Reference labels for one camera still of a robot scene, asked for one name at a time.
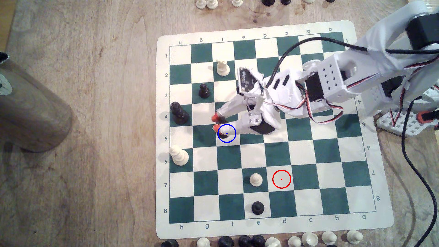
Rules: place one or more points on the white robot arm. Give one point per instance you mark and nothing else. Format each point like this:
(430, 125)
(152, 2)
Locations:
(363, 68)

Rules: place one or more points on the black pawn chess piece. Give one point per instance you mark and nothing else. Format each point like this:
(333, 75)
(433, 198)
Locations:
(258, 208)
(204, 91)

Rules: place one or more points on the orange black clamp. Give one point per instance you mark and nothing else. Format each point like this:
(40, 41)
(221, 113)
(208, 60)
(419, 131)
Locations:
(427, 116)

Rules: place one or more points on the black camera module board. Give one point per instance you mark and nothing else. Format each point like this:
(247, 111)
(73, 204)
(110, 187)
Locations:
(245, 80)

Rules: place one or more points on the white rook chess piece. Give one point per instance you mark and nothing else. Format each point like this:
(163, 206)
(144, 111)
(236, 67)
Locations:
(223, 68)

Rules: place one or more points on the white pawn chess piece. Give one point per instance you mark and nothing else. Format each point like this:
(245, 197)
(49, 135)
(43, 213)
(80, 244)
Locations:
(256, 179)

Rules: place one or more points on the black bishop chess piece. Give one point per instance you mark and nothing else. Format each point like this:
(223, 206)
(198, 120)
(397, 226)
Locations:
(223, 136)

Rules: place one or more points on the green white chess board mat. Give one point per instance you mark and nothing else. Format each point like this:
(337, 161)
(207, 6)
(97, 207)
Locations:
(308, 164)

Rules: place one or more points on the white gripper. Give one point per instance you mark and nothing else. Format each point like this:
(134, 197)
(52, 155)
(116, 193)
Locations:
(251, 120)

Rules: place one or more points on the wooden cylinder post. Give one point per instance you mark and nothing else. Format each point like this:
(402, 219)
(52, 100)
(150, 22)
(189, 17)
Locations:
(31, 109)

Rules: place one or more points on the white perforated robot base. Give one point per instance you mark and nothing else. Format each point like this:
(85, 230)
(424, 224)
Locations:
(408, 128)

